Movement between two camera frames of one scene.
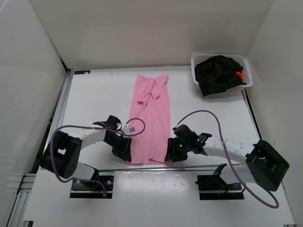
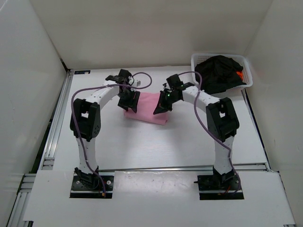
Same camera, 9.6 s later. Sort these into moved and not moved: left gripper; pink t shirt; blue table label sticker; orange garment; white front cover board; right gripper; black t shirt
Moved: right gripper; left gripper; pink t shirt
Not moved: white front cover board; orange garment; black t shirt; blue table label sticker
